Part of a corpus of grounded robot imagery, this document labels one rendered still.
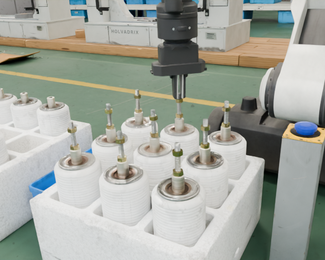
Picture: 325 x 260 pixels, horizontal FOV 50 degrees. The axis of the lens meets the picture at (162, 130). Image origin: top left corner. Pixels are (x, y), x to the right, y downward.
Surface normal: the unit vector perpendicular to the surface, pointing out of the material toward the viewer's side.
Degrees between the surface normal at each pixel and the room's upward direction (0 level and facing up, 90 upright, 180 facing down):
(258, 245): 0
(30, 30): 90
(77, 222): 90
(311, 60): 37
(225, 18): 90
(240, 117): 45
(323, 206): 0
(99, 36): 90
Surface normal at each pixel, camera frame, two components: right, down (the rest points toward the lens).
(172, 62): 0.19, 0.38
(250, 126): -0.41, -0.39
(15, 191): 0.87, 0.16
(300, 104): -0.53, 0.39
